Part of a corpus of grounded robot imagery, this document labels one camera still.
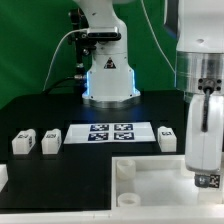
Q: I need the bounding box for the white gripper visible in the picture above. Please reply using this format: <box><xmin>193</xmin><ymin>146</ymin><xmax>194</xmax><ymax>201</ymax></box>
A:
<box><xmin>185</xmin><ymin>95</ymin><xmax>224</xmax><ymax>188</ymax></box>

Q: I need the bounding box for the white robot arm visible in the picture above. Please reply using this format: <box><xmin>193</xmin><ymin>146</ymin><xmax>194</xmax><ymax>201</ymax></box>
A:
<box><xmin>73</xmin><ymin>0</ymin><xmax>224</xmax><ymax>188</ymax></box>

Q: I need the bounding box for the white square tabletop panel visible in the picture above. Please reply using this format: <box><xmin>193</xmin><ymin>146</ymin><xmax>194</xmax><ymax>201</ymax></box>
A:
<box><xmin>111</xmin><ymin>155</ymin><xmax>224</xmax><ymax>208</ymax></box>

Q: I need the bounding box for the white sheet with tags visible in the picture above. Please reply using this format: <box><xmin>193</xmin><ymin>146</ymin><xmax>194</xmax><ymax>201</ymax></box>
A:
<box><xmin>64</xmin><ymin>122</ymin><xmax>155</xmax><ymax>144</ymax></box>

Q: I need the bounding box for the black camera on mount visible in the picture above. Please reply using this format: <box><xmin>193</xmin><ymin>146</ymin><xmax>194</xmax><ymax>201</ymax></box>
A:
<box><xmin>80</xmin><ymin>27</ymin><xmax>121</xmax><ymax>41</ymax></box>

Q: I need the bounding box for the black cable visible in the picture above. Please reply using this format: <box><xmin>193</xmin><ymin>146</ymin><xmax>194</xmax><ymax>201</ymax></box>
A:
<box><xmin>41</xmin><ymin>77</ymin><xmax>84</xmax><ymax>96</ymax></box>

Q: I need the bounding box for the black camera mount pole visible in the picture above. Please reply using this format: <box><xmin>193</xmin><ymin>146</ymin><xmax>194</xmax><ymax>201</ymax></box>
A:
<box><xmin>69</xmin><ymin>8</ymin><xmax>89</xmax><ymax>80</ymax></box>

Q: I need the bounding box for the white cable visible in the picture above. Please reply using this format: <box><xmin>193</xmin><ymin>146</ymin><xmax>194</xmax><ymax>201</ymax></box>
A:
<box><xmin>42</xmin><ymin>28</ymin><xmax>88</xmax><ymax>92</ymax></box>

